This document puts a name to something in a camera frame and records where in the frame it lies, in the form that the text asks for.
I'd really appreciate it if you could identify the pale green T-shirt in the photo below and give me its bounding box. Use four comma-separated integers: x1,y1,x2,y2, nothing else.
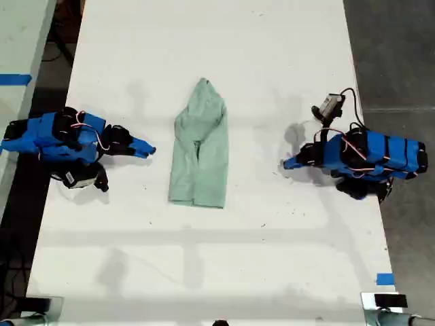
167,77,229,209

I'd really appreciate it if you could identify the long blue tape strip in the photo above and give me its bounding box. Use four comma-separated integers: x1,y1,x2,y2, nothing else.
0,73,33,86

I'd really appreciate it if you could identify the white side table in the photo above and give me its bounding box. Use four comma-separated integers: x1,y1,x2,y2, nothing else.
0,0,58,218

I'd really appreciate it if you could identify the small blue tape piece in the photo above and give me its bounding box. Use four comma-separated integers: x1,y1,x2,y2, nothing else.
376,272,396,287

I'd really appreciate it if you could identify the black box on white plate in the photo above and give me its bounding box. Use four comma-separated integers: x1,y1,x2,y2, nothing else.
360,291,408,310

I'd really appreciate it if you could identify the black box on metal clamp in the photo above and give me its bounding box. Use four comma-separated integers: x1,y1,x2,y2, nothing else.
0,295,65,326

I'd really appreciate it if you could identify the grey metal pipe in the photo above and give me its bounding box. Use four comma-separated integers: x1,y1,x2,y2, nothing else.
365,307,435,326

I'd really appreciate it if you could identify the short black camera stalk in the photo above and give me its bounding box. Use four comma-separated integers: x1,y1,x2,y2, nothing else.
94,162,110,193

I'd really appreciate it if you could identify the curved black camera stalk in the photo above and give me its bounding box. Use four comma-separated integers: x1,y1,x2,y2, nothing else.
311,105,341,137

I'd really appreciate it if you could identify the grey black camera box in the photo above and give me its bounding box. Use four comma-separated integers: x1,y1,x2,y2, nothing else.
320,94,346,118

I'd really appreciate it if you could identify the black camera box white label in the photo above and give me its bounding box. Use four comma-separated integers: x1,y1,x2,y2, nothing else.
50,166,99,190

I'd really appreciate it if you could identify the black camera cable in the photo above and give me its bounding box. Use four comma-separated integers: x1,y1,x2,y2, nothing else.
338,88,367,130

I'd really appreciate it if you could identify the thin black floor cable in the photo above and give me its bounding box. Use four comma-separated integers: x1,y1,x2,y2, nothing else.
41,32,75,65

